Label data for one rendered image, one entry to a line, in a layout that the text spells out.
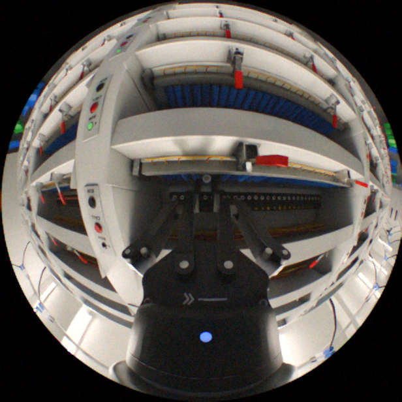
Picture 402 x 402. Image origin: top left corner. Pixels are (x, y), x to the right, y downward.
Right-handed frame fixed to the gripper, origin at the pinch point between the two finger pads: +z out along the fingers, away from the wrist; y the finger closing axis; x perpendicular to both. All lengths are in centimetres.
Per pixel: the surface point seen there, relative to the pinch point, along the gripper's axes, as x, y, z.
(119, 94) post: 17.1, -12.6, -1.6
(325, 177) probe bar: 4.2, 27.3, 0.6
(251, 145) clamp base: 7.9, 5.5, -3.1
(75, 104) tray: 25.7, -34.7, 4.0
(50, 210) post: -9, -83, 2
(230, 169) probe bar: 4.1, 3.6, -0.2
